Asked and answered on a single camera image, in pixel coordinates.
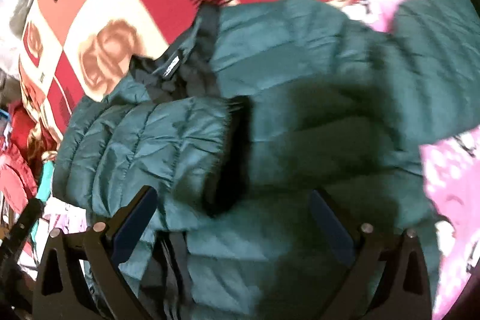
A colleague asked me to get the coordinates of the teal puffer jacket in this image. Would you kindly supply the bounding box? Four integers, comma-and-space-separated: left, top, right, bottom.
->
52, 0, 480, 320

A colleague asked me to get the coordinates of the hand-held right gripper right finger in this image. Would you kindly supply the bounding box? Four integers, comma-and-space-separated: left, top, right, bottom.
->
309, 188, 433, 320

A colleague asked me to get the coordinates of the turquoise cloth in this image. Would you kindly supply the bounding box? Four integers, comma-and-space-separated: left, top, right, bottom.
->
31, 155, 58, 234

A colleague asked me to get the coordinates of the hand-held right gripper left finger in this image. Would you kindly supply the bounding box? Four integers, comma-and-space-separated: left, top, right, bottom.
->
32, 186, 158, 320

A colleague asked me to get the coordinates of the pink penguin print blanket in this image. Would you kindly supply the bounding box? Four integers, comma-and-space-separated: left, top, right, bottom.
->
337, 0, 480, 318

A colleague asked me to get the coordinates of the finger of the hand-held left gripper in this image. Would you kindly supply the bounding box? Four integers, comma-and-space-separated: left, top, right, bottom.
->
0, 197, 45, 270

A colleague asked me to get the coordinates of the red garment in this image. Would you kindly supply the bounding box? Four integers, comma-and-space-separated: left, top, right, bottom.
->
0, 100, 57, 219

